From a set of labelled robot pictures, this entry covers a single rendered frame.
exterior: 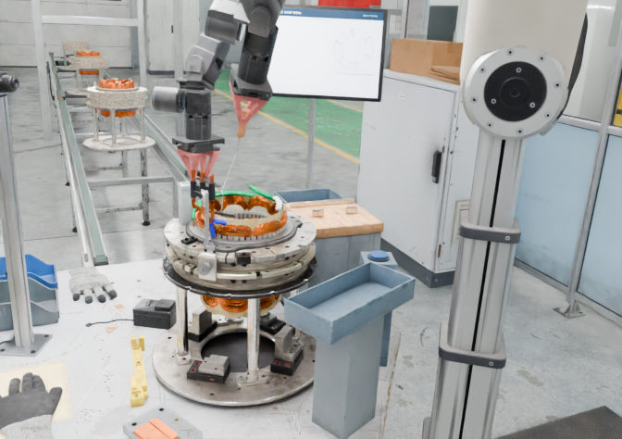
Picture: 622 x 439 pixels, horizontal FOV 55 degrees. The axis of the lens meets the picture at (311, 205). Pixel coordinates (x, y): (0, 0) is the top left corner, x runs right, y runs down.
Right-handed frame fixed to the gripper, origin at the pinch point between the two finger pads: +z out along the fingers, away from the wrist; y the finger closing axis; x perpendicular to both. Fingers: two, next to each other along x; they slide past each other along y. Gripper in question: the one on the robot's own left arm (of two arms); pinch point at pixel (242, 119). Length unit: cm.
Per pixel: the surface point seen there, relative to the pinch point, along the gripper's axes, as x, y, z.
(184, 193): -8.9, 1.5, 18.2
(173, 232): -10.9, 7.1, 24.1
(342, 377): 16, 43, 27
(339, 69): 58, -89, 25
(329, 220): 27.0, -0.3, 25.4
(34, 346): -37, 5, 61
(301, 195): 29, -24, 36
